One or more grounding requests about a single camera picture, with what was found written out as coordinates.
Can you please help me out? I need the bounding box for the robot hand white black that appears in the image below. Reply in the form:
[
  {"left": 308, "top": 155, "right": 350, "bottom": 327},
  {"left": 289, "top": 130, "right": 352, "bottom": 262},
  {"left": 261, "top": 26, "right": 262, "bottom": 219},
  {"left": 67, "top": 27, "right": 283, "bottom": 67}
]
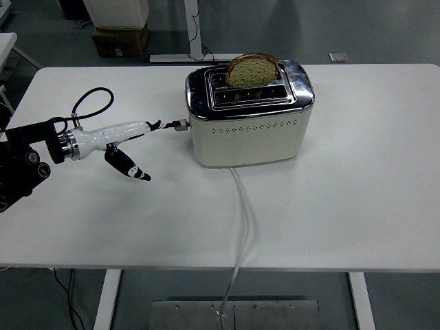
[{"left": 70, "top": 118, "right": 188, "bottom": 182}]

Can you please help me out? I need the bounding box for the cream chrome two-slot toaster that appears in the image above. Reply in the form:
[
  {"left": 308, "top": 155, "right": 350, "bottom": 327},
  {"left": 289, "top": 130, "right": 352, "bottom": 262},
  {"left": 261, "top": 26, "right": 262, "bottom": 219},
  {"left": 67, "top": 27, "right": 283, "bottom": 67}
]
[{"left": 173, "top": 58, "right": 316, "bottom": 169}]

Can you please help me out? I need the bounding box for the brown cardboard box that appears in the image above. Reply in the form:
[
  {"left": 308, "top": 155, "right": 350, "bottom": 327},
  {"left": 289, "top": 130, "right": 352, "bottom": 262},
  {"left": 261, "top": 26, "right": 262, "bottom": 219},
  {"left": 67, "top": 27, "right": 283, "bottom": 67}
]
[{"left": 91, "top": 23, "right": 150, "bottom": 58}]

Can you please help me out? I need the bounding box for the white boxy appliance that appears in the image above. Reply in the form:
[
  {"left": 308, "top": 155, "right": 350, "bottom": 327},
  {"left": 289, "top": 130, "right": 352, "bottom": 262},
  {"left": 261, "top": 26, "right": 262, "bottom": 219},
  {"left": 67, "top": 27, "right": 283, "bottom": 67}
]
[{"left": 82, "top": 0, "right": 151, "bottom": 30}]

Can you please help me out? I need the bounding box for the white desk pillar and foot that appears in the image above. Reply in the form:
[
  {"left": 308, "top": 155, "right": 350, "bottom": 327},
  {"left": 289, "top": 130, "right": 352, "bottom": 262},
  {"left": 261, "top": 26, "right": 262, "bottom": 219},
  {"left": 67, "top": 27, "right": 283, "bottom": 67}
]
[{"left": 149, "top": 0, "right": 238, "bottom": 64}]

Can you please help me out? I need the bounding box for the black box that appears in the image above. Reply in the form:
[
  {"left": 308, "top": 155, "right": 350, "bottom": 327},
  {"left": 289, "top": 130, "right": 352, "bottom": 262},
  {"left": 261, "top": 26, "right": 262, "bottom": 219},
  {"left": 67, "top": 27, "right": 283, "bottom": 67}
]
[{"left": 57, "top": 0, "right": 91, "bottom": 21}]

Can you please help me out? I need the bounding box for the white side table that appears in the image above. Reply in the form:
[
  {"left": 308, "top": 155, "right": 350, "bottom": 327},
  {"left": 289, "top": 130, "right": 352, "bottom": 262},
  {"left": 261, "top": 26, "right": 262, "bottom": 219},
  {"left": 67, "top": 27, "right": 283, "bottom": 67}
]
[{"left": 0, "top": 32, "right": 44, "bottom": 118}]

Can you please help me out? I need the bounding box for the brown bread slice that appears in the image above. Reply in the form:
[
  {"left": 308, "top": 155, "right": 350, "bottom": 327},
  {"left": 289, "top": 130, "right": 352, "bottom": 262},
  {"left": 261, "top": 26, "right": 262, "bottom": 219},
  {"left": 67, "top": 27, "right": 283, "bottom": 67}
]
[{"left": 225, "top": 52, "right": 279, "bottom": 88}]

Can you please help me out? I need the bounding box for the white table leg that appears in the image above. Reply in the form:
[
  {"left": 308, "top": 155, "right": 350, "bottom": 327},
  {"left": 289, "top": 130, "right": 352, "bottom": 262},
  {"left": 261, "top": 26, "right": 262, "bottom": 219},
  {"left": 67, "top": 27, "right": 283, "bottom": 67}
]
[
  {"left": 347, "top": 272, "right": 376, "bottom": 330},
  {"left": 93, "top": 269, "right": 122, "bottom": 330}
]

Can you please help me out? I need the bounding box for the thin black hanging cable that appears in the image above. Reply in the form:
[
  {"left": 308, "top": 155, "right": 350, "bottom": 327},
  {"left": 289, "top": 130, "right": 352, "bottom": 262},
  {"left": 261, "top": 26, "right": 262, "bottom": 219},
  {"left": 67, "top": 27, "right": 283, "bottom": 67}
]
[{"left": 187, "top": 0, "right": 221, "bottom": 63}]

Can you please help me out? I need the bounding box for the white toaster power cord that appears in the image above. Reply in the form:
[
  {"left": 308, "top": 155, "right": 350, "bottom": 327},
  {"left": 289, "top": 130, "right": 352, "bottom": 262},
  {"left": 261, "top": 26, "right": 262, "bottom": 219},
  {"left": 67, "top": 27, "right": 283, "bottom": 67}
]
[{"left": 216, "top": 166, "right": 254, "bottom": 330}]

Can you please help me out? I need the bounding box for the black floor cable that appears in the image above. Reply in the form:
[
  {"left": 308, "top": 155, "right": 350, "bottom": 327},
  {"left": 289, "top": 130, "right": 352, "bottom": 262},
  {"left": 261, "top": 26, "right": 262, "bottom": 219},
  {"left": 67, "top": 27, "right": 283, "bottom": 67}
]
[{"left": 51, "top": 267, "right": 85, "bottom": 330}]

